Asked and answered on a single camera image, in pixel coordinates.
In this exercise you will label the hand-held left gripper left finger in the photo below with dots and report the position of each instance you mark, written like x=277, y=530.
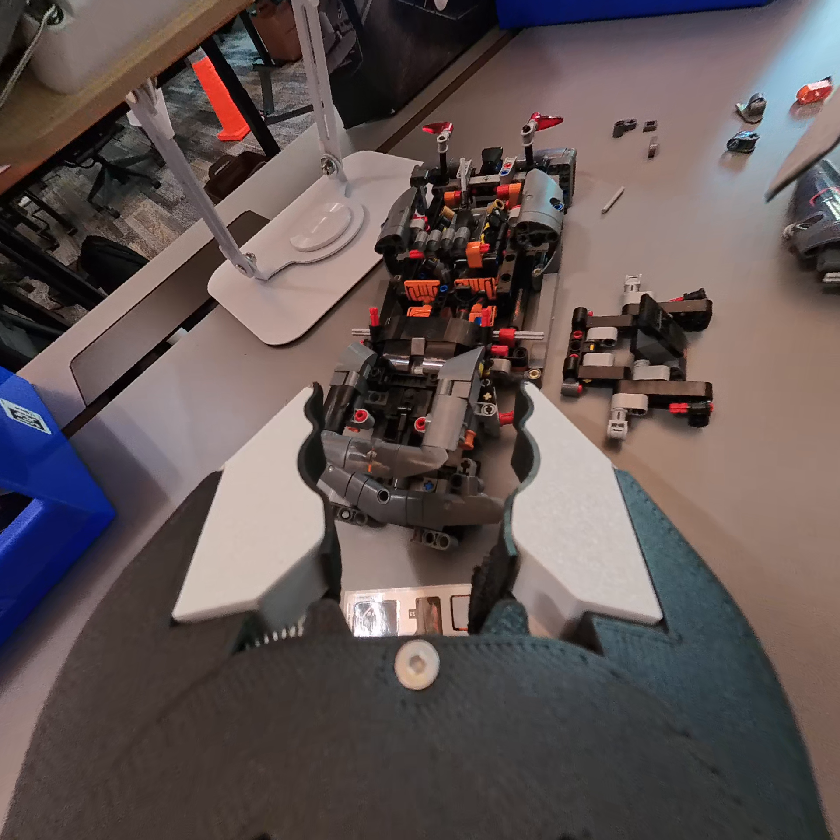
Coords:
x=262, y=525

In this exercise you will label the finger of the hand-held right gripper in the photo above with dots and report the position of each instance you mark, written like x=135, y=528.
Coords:
x=810, y=154

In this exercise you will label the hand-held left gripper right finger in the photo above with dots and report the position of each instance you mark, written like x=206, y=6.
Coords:
x=577, y=525

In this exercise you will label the dark grey lego wing assembly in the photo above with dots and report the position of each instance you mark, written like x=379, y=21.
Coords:
x=817, y=223

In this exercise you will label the grey lego axle connector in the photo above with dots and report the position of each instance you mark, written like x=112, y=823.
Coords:
x=743, y=142

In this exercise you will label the grey angled lego piece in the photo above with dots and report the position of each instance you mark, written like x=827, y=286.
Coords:
x=752, y=108

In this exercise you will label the grey lego double connector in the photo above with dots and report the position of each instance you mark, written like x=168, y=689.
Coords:
x=625, y=127

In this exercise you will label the small black lego assembly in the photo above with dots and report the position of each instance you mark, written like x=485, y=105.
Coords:
x=656, y=341

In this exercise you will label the light grey lego axle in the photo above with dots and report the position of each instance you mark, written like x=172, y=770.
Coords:
x=613, y=199

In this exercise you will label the large lego car model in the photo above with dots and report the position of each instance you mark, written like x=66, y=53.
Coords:
x=453, y=328

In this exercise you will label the lego set box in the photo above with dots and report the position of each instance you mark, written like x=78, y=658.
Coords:
x=407, y=59

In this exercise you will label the blue bin with tag label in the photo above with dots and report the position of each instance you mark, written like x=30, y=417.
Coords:
x=46, y=512

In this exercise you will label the blue storage bin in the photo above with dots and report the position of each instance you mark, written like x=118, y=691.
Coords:
x=623, y=13

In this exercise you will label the black backpack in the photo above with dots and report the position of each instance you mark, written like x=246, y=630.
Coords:
x=111, y=262

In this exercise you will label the brown bag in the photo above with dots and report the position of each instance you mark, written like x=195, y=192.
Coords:
x=236, y=174

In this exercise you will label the orange traffic cone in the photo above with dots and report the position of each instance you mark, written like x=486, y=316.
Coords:
x=226, y=105

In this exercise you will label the wooden desk with black legs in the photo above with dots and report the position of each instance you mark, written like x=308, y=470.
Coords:
x=79, y=111

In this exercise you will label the white storage box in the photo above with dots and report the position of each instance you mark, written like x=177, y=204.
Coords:
x=85, y=46

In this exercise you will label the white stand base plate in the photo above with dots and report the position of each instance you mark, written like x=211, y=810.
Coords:
x=302, y=289

